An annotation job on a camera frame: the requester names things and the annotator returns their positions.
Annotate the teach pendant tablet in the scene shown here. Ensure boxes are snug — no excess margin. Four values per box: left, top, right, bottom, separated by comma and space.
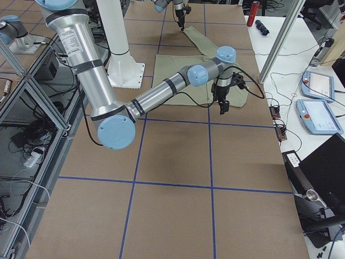
301, 70, 335, 103
296, 99, 344, 135

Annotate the red cylindrical bottle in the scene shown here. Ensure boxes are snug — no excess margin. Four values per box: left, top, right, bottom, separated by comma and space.
246, 1, 260, 27

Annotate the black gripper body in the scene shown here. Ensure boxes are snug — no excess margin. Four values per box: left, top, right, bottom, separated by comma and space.
175, 6, 191, 23
211, 72, 245, 104

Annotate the orange black connector module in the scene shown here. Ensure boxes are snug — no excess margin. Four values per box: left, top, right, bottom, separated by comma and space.
269, 106, 281, 120

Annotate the aluminium frame post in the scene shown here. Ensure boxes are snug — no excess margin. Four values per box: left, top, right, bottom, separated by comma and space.
259, 0, 305, 84

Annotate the black monitor on stand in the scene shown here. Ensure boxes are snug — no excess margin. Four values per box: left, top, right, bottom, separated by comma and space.
282, 133, 344, 248

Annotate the folded dark blue umbrella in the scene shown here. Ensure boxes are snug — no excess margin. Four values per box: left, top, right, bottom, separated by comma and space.
255, 19, 270, 36

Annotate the far teach pendant tablet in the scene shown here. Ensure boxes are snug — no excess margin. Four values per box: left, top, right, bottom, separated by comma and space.
301, 70, 335, 103

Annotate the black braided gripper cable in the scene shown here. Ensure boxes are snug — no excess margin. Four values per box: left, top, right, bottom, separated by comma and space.
177, 64, 266, 107

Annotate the white camera stand pedestal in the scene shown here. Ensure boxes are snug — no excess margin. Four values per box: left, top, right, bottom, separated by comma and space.
97, 0, 145, 89

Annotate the near teach pendant tablet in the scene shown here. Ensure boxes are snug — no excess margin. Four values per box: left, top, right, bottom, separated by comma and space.
296, 99, 344, 135

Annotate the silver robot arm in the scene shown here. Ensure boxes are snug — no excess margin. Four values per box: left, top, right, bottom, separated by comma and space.
152, 0, 191, 31
38, 1, 236, 150

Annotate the olive green long-sleeve shirt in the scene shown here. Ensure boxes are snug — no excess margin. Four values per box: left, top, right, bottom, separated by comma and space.
149, 26, 249, 108

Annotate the brown paper table cover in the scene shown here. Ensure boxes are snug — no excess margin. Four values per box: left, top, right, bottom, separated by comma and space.
26, 2, 310, 259

